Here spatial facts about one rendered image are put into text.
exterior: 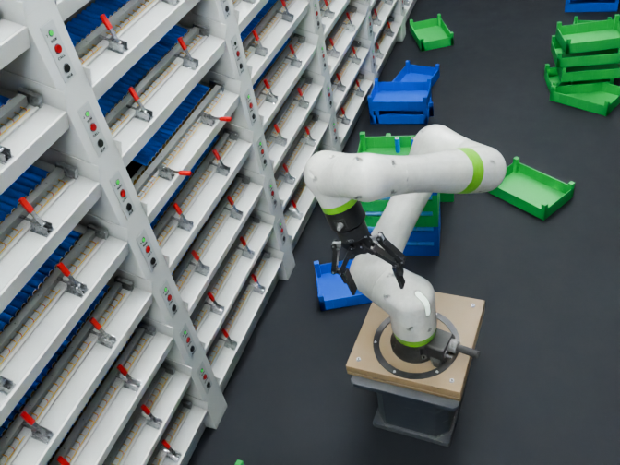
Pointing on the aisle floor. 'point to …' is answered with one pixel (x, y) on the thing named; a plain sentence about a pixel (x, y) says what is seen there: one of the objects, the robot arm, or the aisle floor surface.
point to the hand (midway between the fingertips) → (376, 285)
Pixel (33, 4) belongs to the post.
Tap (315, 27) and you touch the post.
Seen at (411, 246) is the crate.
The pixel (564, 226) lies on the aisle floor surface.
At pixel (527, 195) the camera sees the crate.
